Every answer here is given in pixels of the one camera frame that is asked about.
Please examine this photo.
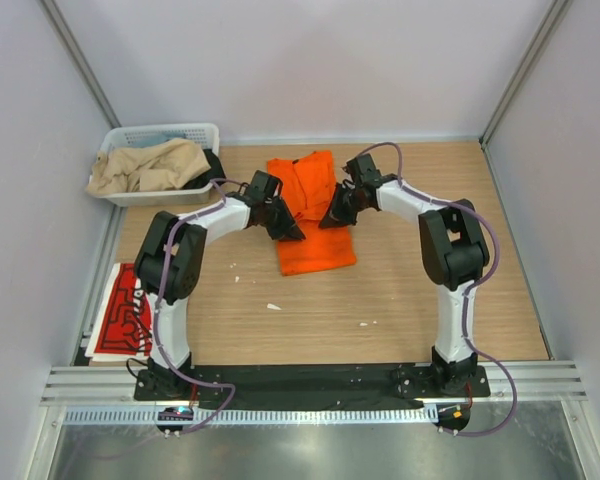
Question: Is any orange t shirt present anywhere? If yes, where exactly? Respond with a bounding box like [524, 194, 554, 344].
[267, 150, 356, 276]

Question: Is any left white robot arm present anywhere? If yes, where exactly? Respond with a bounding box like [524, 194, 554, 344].
[134, 192, 306, 400]

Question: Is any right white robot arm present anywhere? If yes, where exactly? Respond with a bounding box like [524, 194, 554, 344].
[319, 177, 490, 396]

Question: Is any black t shirt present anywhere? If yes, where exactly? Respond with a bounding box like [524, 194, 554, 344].
[183, 149, 226, 190]

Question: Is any white plastic basket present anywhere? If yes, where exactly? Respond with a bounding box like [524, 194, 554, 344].
[101, 123, 220, 207]

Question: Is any beige t shirt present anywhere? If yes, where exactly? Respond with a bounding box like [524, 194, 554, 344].
[86, 138, 211, 197]

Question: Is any light blue cloth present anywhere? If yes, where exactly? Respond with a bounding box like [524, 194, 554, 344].
[129, 132, 187, 148]

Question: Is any red coca cola t shirt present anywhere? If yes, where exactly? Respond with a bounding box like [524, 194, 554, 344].
[85, 263, 152, 362]

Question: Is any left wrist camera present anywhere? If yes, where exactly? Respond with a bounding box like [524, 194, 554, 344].
[244, 170, 283, 203]

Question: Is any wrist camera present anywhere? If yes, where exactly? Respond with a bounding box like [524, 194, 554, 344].
[244, 170, 283, 203]
[344, 153, 395, 188]

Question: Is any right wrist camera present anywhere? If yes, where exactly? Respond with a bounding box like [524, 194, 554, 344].
[344, 153, 395, 188]

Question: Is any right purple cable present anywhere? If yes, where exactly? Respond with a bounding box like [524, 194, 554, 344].
[352, 142, 520, 438]

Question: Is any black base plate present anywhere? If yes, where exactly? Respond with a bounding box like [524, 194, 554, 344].
[134, 363, 491, 411]

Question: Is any aluminium frame rail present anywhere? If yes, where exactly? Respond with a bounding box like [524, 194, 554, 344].
[40, 361, 587, 406]

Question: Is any white slotted cable duct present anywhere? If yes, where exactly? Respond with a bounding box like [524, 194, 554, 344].
[63, 404, 438, 427]

